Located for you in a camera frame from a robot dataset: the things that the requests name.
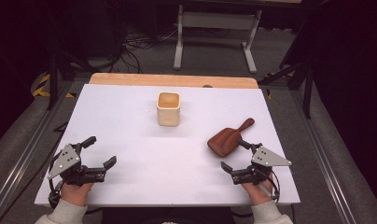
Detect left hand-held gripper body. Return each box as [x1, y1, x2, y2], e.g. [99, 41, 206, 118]
[48, 143, 108, 188]

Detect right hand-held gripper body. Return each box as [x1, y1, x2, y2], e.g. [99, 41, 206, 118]
[230, 143, 293, 187]

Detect brown wooden scoop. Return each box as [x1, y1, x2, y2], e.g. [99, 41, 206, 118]
[206, 117, 256, 159]

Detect cream square cup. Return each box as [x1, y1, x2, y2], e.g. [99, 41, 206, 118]
[156, 91, 182, 128]

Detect person's left hand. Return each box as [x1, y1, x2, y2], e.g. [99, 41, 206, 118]
[60, 182, 94, 207]

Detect person's right hand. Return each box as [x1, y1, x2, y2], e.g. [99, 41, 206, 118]
[241, 173, 275, 206]

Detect black metal stand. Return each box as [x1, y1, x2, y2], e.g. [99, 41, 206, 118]
[257, 57, 315, 119]
[46, 36, 96, 112]

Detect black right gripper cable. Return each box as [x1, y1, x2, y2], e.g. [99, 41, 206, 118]
[266, 168, 282, 201]

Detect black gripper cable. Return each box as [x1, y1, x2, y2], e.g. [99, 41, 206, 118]
[266, 168, 282, 201]
[47, 148, 63, 209]

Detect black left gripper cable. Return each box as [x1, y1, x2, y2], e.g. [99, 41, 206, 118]
[47, 148, 63, 209]

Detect aluminium floor rail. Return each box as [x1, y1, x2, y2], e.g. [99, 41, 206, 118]
[289, 89, 358, 224]
[0, 79, 74, 224]

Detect black floor cables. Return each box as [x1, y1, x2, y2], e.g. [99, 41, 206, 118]
[94, 26, 179, 75]

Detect white metal desk frame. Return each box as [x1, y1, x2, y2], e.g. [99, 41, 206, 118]
[173, 4, 263, 75]

